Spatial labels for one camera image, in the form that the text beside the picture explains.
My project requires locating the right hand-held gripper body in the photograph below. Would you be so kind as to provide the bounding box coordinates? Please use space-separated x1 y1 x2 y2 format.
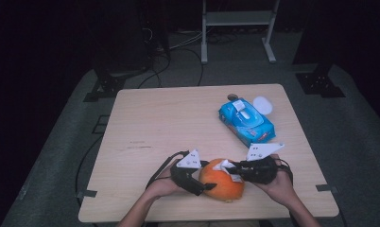
238 142 285 185

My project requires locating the grey tape strip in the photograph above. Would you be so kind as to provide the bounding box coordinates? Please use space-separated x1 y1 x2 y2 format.
77 188 98 200
315 183 339 194

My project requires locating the white metal stand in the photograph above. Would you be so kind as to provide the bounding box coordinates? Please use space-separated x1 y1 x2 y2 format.
200 0 281 65

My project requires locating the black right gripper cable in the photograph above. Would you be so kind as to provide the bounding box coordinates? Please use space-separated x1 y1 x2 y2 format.
274 157 295 187

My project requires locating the white wet wipe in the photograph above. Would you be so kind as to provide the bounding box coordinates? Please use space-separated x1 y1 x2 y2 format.
212 159 245 184

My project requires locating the person's left hand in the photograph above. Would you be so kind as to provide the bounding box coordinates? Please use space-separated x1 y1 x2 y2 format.
146 164 188 201

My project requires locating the black stand base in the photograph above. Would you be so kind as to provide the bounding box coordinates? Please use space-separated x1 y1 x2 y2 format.
294 62 347 99
83 62 148 103

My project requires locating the long black floor cable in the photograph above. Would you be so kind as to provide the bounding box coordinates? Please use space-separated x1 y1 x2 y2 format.
74 134 104 202

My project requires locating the white round lid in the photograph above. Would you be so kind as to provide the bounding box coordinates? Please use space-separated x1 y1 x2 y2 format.
252 96 274 115

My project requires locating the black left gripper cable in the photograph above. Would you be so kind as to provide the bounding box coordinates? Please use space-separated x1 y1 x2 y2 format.
146 150 191 190

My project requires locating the blue wet wipes pack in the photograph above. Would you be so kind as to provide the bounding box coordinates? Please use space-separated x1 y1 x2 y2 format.
218 97 277 148

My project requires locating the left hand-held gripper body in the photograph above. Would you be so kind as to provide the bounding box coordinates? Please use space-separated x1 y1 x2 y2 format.
169 148 209 197

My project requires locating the person's right hand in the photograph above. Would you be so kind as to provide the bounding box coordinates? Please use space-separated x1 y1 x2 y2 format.
252 153 295 206

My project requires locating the black tape frame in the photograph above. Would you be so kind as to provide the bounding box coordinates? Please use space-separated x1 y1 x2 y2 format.
91 114 111 135

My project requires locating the orange plush toy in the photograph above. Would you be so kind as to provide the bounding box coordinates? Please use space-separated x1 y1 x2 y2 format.
198 158 246 203

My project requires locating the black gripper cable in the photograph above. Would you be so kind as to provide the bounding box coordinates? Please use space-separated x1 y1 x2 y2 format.
274 157 295 187
146 150 191 190

